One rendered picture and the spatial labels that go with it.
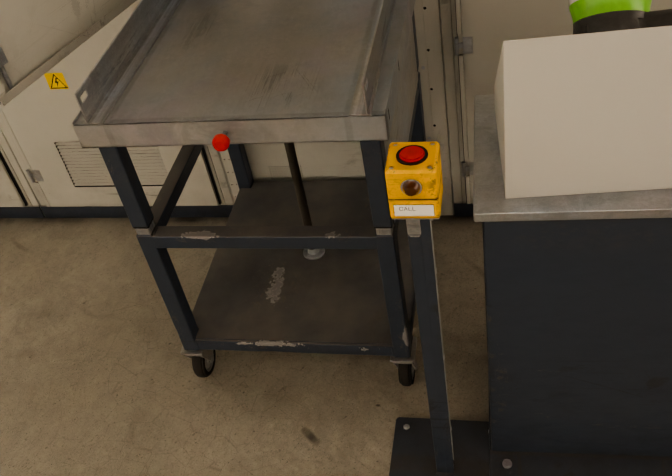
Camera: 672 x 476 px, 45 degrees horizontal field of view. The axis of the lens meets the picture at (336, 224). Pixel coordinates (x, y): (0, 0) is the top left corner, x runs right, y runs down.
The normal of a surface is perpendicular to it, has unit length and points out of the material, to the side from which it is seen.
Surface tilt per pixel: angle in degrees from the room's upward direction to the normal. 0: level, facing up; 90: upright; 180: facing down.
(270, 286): 0
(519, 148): 90
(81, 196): 90
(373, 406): 0
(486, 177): 0
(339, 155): 90
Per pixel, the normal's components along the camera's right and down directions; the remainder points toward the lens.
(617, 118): -0.07, 0.67
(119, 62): 0.98, 0.00
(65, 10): 0.89, 0.19
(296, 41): -0.15, -0.74
